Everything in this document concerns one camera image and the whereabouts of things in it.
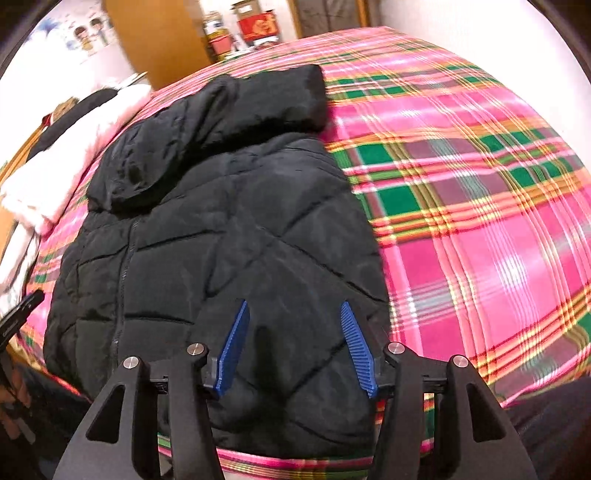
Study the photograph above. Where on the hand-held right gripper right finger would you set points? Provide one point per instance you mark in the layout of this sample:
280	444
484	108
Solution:
358	350

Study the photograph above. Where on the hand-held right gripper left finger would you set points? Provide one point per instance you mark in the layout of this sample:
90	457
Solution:
233	346

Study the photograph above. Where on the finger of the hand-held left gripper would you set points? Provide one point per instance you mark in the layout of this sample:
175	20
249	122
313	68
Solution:
30	304

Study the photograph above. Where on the black puffer jacket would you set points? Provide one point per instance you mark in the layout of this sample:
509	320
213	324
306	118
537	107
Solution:
231	230

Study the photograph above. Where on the person's left hand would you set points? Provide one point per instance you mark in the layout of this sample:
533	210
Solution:
11	394

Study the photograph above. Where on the white pillow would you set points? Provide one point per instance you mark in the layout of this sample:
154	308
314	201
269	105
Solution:
18	267

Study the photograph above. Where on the wooden headboard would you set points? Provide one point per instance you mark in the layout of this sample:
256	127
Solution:
7	230

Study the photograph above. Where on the white duvet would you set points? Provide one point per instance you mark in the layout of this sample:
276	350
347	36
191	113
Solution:
69	157

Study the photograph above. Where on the pink plaid bed sheet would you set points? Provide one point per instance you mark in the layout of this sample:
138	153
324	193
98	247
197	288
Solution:
461	207

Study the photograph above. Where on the brown plush toy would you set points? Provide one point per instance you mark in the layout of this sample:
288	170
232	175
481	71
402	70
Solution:
62	108

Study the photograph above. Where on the wooden wardrobe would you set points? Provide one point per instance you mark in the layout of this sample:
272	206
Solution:
157	41

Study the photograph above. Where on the pink storage box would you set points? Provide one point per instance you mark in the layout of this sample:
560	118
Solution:
220	46

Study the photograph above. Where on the red gift box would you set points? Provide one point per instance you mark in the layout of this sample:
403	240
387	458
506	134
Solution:
257	26

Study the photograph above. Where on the stack of white boxes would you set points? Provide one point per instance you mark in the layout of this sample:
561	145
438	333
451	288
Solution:
215	24

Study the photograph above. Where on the open cardboard box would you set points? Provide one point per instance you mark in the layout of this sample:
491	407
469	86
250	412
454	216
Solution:
247	8

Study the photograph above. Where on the grey fabric wardrobe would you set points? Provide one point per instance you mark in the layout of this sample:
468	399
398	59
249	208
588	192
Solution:
330	11

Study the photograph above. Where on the cartoon wall poster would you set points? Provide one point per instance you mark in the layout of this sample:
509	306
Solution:
87	34

